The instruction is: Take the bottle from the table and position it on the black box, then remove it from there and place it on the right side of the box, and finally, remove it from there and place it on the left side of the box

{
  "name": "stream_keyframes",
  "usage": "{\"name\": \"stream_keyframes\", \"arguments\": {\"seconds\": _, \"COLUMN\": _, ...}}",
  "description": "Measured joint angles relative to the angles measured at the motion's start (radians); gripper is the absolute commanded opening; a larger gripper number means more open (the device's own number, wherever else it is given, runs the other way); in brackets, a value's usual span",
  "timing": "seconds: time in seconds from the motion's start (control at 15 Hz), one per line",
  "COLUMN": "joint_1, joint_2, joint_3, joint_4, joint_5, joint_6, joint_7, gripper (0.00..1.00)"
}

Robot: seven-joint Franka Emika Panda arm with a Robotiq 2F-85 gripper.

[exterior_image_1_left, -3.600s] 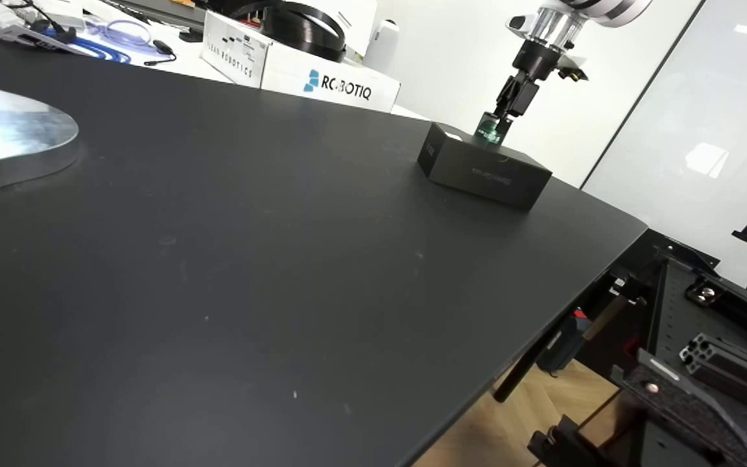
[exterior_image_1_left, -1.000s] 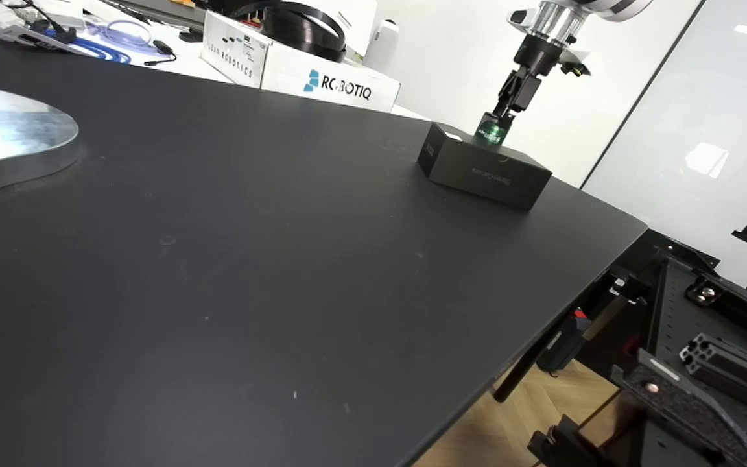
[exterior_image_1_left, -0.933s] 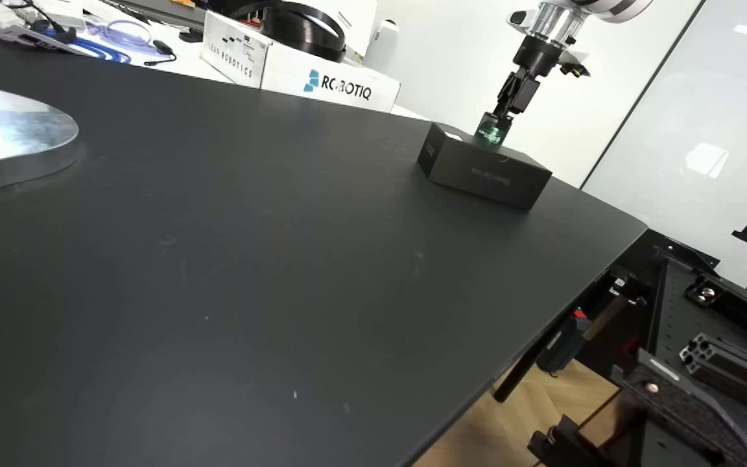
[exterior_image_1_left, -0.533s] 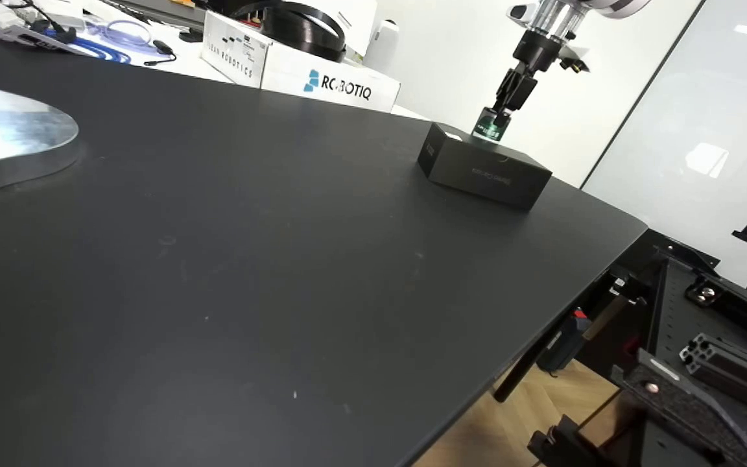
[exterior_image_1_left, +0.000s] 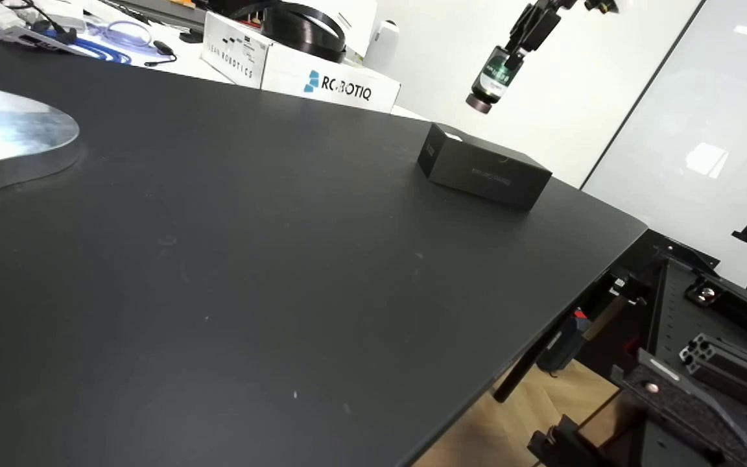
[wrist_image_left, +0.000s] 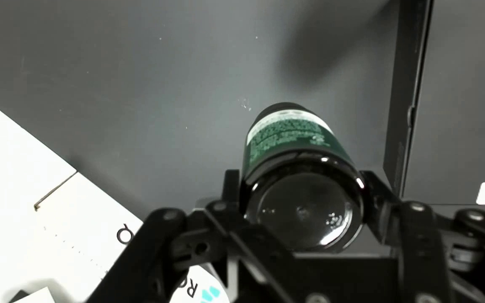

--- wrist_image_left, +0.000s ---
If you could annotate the white Robotiq cardboard box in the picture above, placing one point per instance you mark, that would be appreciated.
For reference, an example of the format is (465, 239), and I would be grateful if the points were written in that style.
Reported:
(24, 225)

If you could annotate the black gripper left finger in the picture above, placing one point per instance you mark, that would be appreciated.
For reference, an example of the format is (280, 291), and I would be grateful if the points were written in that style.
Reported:
(198, 247)

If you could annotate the black rectangular box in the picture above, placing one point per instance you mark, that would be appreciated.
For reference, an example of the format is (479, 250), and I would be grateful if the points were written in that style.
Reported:
(462, 102)

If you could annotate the green label dark bottle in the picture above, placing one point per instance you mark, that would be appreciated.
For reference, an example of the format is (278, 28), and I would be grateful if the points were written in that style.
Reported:
(295, 175)

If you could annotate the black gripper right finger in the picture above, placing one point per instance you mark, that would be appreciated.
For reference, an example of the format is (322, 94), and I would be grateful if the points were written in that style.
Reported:
(422, 247)

